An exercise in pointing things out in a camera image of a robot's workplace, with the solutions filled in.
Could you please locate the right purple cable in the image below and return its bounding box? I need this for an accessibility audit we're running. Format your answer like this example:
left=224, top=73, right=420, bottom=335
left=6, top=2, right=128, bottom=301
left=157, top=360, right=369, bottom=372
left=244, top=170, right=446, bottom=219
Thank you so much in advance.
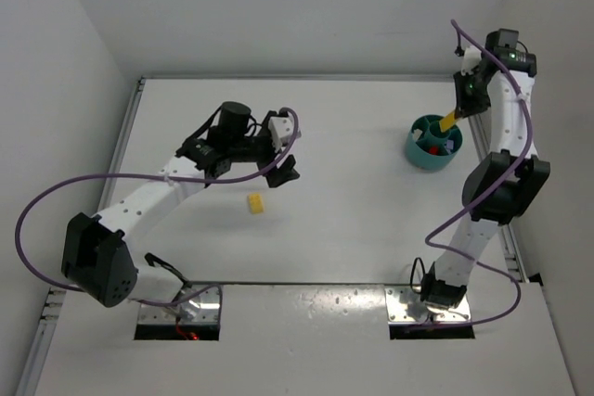
left=424, top=19, right=536, bottom=328

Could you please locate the metal base plate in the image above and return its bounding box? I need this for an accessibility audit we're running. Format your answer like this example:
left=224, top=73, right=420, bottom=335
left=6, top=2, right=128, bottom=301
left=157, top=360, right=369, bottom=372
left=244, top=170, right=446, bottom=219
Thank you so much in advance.
left=137, top=286, right=222, bottom=326
left=384, top=285, right=471, bottom=326

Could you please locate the yellow long lego plate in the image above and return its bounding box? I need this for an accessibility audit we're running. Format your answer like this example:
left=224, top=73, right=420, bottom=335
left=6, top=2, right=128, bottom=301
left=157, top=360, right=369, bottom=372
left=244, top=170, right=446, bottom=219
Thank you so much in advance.
left=439, top=109, right=458, bottom=133

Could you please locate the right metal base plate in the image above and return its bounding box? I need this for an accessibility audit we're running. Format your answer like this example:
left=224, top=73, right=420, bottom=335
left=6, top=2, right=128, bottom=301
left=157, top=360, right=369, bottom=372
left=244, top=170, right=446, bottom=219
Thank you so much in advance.
left=384, top=285, right=471, bottom=326

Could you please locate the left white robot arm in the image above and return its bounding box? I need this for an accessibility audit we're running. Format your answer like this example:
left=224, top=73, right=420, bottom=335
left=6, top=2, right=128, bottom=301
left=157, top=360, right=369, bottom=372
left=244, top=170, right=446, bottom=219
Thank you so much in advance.
left=61, top=101, right=300, bottom=308

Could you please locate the yellow lego slope brick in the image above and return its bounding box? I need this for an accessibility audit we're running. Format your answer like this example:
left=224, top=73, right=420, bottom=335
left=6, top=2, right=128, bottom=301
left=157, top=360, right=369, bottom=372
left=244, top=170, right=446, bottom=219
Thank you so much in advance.
left=247, top=193, right=265, bottom=214

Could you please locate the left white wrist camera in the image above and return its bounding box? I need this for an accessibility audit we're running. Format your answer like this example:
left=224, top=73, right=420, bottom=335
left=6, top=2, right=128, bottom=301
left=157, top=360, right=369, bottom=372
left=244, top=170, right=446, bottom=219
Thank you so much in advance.
left=266, top=116, right=294, bottom=151

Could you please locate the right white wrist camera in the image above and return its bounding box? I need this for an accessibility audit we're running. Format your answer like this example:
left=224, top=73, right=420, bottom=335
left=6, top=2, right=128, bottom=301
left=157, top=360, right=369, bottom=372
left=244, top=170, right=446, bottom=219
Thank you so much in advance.
left=460, top=45, right=482, bottom=75

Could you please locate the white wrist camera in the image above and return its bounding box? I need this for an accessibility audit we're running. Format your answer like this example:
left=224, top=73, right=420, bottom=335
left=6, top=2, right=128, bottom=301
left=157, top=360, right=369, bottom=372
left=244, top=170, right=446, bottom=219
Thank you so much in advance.
left=460, top=45, right=482, bottom=75
left=266, top=116, right=294, bottom=151

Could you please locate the teal round divided container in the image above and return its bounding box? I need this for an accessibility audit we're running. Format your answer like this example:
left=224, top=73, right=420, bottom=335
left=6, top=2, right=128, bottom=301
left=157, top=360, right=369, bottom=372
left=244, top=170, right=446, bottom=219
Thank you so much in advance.
left=404, top=114, right=463, bottom=172

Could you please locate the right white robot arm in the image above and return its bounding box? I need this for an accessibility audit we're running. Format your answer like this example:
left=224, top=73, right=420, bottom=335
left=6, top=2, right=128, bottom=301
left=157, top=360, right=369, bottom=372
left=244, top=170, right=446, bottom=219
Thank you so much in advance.
left=420, top=29, right=550, bottom=309

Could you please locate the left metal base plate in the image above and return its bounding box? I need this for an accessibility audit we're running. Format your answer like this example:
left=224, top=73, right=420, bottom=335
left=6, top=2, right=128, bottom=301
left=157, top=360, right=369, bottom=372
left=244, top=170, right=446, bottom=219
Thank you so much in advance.
left=137, top=286, right=222, bottom=326

